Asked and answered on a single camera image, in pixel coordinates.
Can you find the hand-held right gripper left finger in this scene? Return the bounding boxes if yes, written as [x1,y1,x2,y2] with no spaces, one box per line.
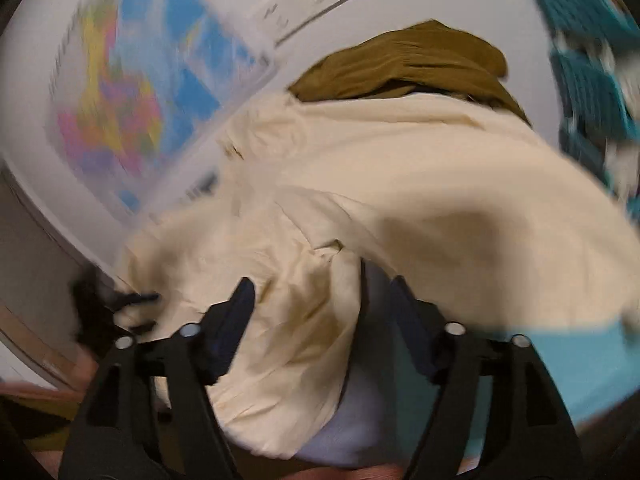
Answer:
[59,276,257,480]

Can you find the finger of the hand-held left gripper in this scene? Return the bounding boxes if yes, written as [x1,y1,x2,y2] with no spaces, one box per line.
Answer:
[70,267,162,348]

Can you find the cream cloth garment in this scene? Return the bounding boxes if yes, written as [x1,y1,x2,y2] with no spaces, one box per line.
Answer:
[115,92,640,461]

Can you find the colourful wall map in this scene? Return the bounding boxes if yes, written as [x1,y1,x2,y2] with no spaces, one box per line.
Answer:
[47,0,278,221]

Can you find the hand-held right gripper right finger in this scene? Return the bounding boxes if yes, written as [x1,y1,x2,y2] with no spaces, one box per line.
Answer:
[387,275,586,480]

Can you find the teal grey striped bed sheet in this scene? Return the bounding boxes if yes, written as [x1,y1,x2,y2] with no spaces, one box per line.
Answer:
[295,260,640,466]

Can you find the olive green garment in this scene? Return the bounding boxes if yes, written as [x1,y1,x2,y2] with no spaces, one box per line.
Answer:
[287,20,531,123]

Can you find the white wall socket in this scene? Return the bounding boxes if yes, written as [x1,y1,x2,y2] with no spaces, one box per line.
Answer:
[256,0,301,45]
[295,0,342,22]

